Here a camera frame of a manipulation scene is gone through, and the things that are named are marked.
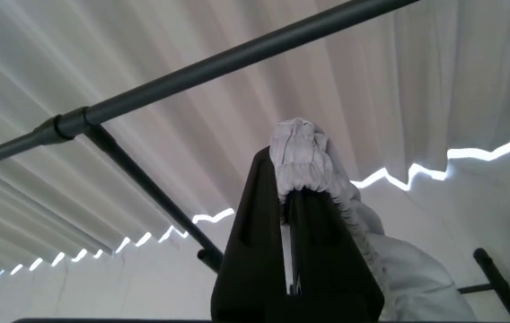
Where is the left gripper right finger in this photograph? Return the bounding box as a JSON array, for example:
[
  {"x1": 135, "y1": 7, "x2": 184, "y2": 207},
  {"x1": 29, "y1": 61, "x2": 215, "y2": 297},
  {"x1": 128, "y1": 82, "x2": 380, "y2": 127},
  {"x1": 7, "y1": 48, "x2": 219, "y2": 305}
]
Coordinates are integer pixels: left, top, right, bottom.
[{"x1": 287, "y1": 188, "x2": 386, "y2": 322}]

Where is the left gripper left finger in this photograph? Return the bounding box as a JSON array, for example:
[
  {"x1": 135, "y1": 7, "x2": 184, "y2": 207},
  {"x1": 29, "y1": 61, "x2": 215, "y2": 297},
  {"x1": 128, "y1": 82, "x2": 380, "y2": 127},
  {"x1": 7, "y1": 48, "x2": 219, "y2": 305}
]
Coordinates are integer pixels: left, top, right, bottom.
[{"x1": 210, "y1": 145, "x2": 293, "y2": 322}]

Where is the pale grey garment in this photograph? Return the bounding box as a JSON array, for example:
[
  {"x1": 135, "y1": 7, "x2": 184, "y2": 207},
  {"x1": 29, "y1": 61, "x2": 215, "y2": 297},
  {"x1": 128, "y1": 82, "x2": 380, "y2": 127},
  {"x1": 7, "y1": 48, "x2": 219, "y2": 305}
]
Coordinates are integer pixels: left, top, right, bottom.
[{"x1": 268, "y1": 117, "x2": 479, "y2": 322}]

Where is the black clothes rack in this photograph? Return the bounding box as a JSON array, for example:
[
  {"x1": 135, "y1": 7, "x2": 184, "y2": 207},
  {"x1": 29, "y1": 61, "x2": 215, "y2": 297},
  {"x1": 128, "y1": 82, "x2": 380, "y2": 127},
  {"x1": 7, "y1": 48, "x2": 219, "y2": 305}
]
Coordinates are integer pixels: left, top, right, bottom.
[{"x1": 0, "y1": 0, "x2": 510, "y2": 322}]

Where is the white curtain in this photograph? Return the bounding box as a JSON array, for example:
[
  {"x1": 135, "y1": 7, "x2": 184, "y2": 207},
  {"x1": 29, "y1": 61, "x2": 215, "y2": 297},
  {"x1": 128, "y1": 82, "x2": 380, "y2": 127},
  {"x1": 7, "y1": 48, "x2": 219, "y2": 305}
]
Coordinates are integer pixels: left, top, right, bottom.
[{"x1": 0, "y1": 0, "x2": 510, "y2": 280}]

